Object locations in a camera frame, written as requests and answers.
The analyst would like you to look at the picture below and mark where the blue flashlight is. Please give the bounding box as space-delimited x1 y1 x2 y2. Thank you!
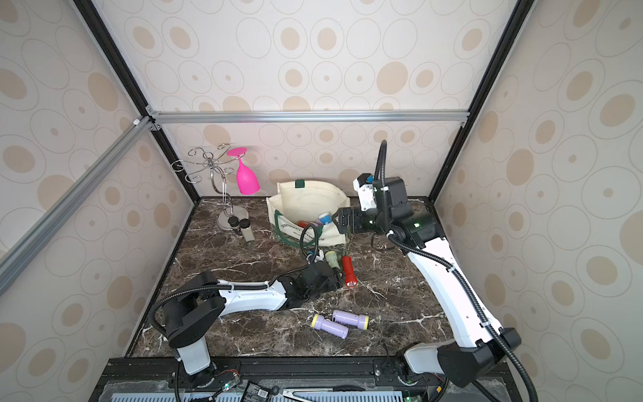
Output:
318 211 333 225

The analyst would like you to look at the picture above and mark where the purple flashlight bottom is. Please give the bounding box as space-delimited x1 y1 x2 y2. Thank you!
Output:
311 314 348 339

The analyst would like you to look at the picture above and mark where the green flashlight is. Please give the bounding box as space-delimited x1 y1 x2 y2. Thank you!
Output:
325 251 342 272

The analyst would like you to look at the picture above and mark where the purple flashlight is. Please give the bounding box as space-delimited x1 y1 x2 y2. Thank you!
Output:
311 314 348 339
333 310 369 330

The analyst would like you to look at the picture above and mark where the cream canvas tote bag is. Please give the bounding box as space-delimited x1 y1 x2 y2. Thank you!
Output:
266 179 350 247

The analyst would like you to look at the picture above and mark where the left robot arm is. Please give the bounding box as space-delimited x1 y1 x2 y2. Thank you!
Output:
147 234 344 375

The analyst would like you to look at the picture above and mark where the aluminium rail left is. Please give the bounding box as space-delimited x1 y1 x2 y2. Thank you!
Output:
1 117 152 293

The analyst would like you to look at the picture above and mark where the pink plastic wine glass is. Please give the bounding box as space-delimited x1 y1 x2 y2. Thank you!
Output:
227 147 261 195

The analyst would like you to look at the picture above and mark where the chrome wine glass rack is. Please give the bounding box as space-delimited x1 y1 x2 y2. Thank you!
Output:
171 143 249 232

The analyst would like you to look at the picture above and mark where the horizontal aluminium rail back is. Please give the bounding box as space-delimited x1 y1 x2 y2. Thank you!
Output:
152 110 470 124

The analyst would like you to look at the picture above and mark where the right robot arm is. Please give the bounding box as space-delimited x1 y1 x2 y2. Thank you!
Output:
333 141 539 401

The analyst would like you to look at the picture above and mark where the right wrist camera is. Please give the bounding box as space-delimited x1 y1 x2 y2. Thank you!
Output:
353 174 377 211

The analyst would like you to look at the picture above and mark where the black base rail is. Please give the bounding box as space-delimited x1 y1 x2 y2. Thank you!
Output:
90 354 521 401

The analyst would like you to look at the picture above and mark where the small red flashlight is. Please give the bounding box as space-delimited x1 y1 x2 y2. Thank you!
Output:
342 256 358 288

